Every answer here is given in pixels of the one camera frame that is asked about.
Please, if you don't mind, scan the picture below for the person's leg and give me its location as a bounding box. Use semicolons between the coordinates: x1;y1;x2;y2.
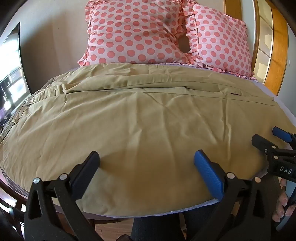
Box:
182;204;219;241
131;212;184;241

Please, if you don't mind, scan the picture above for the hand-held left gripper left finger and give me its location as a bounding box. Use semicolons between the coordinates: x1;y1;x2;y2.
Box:
24;151;100;241

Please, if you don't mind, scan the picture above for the person's right leg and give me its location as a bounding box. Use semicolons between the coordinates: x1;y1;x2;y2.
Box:
182;204;219;241

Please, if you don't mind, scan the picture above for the olive tan bed sheet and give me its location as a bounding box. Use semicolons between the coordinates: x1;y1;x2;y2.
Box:
0;62;296;223

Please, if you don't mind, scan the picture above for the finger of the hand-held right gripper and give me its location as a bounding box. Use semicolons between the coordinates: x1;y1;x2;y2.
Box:
252;134;281;154
272;126;296;143

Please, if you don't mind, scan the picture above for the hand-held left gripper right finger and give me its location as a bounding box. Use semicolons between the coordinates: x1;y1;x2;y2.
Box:
191;150;282;241

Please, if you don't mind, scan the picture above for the person's right hand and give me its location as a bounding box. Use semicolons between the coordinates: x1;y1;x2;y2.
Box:
272;178;289;223

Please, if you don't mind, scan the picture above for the person's left leg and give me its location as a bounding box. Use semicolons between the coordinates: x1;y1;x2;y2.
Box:
131;212;184;241

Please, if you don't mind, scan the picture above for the window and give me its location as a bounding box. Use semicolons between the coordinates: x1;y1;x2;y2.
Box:
0;22;31;127

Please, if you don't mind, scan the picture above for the small pink polka dot pillow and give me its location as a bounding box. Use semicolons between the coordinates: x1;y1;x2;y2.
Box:
183;2;255;80

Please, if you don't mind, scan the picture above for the large pink polka dot pillow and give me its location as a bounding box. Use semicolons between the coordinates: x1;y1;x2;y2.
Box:
77;0;193;67

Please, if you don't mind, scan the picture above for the dark wooden bed frame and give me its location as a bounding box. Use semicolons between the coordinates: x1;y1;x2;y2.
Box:
0;173;31;241

